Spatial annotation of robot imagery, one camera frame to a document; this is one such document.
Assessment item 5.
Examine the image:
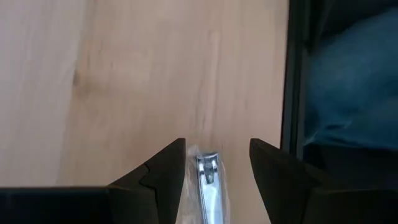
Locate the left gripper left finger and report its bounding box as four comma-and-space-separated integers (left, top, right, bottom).
107, 138, 187, 224

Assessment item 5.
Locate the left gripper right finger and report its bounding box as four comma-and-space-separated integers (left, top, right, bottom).
249, 138, 324, 224

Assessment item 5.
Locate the person's leg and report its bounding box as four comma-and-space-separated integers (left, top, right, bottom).
303, 6, 398, 150

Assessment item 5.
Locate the black table frame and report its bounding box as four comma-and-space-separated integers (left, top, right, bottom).
279, 0, 312, 156

